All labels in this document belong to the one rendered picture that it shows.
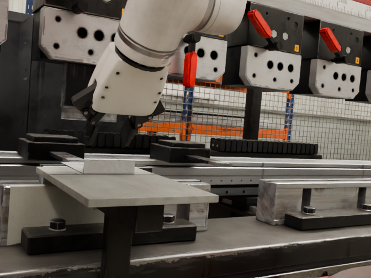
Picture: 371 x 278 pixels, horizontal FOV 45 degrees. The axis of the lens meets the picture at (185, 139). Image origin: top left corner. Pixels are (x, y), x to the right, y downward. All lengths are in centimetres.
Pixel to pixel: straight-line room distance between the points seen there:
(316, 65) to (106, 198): 66
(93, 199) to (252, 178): 84
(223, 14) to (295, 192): 56
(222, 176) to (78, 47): 63
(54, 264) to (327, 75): 71
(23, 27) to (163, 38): 76
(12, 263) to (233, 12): 46
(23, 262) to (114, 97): 27
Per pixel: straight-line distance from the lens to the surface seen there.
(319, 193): 111
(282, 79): 97
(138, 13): 57
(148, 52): 58
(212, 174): 121
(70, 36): 75
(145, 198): 54
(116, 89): 63
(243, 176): 128
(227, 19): 60
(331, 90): 108
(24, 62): 129
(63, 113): 78
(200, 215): 90
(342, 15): 113
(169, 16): 56
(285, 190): 103
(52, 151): 96
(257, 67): 93
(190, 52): 80
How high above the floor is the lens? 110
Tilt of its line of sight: 3 degrees down
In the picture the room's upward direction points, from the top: 5 degrees clockwise
